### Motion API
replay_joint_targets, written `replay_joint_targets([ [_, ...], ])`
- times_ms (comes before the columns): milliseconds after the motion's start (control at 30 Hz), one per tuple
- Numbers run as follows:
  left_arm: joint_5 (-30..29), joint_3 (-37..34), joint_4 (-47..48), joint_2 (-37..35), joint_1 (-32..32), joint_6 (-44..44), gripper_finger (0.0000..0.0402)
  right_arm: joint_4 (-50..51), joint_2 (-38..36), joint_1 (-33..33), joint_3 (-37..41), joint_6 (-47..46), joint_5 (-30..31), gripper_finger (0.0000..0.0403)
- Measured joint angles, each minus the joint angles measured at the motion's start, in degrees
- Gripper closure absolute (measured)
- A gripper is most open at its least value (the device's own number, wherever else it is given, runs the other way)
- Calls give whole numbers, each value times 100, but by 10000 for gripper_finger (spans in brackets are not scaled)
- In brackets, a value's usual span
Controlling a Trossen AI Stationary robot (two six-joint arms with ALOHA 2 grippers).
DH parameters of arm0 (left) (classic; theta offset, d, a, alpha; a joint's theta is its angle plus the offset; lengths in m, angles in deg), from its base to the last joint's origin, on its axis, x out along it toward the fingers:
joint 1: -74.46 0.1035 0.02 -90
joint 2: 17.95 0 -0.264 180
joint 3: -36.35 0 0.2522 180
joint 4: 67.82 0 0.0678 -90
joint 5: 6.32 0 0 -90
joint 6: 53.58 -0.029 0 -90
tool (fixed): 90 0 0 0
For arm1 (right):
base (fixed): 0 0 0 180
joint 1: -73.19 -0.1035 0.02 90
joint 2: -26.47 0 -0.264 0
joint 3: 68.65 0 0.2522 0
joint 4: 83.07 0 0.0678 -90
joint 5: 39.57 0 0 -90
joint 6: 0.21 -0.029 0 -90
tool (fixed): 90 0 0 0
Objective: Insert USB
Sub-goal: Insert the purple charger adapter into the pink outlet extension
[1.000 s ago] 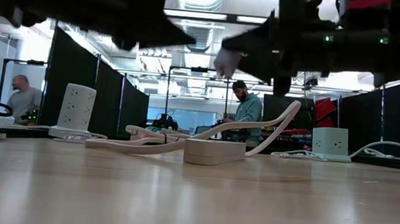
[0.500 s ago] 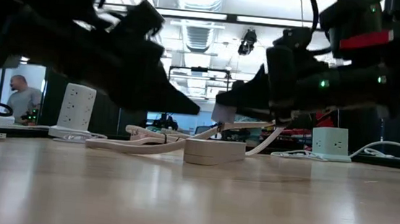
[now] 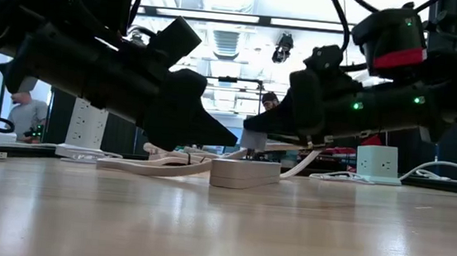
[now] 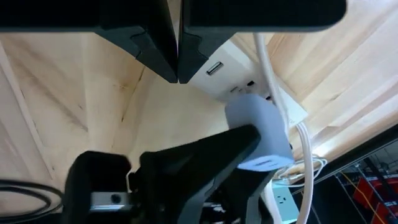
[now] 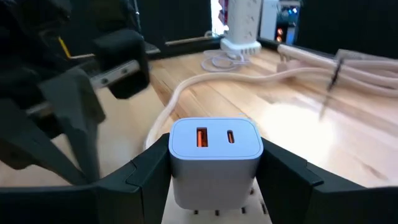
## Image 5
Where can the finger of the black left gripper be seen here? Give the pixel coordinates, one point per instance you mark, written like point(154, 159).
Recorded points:
point(21, 140)
point(77, 102)

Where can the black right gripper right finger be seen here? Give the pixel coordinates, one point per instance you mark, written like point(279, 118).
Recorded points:
point(326, 205)

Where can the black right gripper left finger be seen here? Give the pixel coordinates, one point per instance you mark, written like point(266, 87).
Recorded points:
point(77, 205)

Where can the light blue USB charger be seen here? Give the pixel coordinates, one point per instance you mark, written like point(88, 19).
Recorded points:
point(214, 174)

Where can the white tower power strip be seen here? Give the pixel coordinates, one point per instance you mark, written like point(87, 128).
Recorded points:
point(242, 21)

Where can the large black partition panel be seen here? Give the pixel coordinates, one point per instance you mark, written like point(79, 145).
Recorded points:
point(174, 18)

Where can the desktop computer with lights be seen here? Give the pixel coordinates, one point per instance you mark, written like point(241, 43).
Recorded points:
point(287, 37)

